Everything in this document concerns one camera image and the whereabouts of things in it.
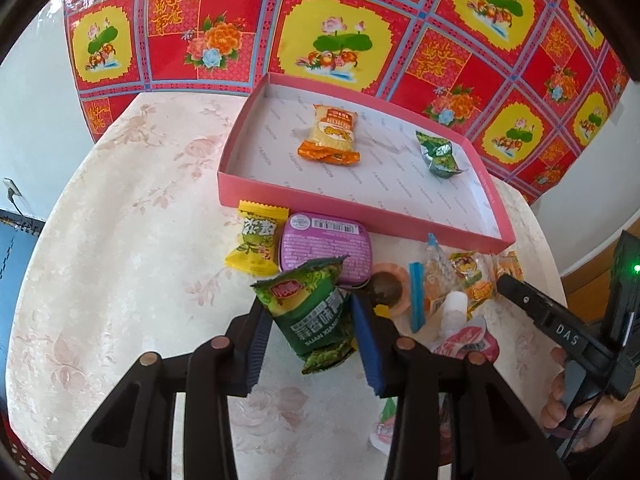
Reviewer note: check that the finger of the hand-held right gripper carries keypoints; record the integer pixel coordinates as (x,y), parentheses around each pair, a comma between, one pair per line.
(555,317)

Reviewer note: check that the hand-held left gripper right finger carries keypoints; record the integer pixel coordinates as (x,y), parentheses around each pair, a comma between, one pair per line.
(367,350)

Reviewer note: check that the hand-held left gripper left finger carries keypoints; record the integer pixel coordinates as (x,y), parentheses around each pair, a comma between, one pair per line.
(257,355)

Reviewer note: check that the orange candy packet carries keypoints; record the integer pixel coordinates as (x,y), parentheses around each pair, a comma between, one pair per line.
(470,266)
(482,295)
(507,267)

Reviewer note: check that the green snack packet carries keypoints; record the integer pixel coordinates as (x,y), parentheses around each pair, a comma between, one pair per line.
(310,310)

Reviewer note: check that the pink floral packet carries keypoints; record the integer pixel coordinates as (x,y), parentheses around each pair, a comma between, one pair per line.
(467,342)

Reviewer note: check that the purple tin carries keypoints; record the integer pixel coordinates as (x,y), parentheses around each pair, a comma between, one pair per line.
(325,245)

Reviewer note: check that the pink cardboard box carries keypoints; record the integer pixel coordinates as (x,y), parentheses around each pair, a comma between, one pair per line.
(380,195)

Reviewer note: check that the person's right hand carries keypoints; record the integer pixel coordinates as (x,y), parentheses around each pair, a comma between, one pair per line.
(552,410)

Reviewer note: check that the brown jelly cup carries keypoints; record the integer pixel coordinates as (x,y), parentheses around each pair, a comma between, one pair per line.
(387,290)

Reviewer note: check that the clear blue-ended candy wrapper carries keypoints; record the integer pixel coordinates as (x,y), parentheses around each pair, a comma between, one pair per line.
(416,295)
(440,265)

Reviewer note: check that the yellow candy packet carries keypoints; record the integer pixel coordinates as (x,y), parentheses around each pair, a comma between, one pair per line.
(255,240)

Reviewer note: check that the small green foil packet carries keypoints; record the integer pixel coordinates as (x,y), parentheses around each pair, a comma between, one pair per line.
(440,157)

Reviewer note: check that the orange yellow snack packet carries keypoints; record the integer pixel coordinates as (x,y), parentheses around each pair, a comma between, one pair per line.
(332,132)

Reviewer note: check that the red patterned cloth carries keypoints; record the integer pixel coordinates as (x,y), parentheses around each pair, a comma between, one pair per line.
(25,450)

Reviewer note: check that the blue floor mat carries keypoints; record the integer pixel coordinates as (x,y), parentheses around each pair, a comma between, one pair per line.
(15,280)

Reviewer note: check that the red floral wall cloth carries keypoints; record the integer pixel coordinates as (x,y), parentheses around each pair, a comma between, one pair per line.
(200,10)

